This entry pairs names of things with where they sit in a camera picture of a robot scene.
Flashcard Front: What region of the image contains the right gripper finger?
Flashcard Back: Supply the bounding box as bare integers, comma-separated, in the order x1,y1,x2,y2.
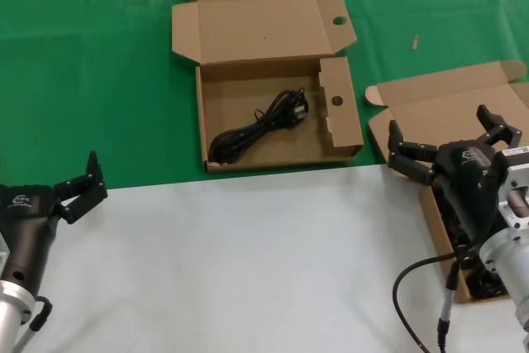
475,103,523,149
387,119,439,186

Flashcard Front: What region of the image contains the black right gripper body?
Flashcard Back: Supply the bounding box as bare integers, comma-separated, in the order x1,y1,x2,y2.
431,139,512,243

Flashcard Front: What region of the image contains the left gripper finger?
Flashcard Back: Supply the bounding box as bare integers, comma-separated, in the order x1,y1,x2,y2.
52,150,109,226

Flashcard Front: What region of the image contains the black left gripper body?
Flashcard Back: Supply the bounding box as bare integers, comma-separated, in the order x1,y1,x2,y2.
0,183,64,293

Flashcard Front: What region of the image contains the black power cable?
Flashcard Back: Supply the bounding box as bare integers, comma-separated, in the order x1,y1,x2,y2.
208,88,312,165

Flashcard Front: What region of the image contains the open cardboard box with holes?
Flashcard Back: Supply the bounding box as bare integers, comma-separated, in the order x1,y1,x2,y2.
170,0,365,174

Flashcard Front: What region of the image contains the green table mat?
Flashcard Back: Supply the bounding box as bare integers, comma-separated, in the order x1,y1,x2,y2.
0,0,529,193

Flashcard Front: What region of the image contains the open cardboard box holding cables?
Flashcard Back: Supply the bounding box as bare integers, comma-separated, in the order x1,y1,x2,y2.
364,60,529,304

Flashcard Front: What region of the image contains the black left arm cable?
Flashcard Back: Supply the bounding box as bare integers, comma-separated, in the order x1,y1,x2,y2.
14,294,54,353

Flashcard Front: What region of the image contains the black looped right arm cable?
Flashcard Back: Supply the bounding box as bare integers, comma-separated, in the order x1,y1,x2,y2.
392,250,477,353

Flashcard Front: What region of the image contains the silver black cable connector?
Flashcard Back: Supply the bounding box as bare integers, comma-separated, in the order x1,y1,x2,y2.
436,260,462,353

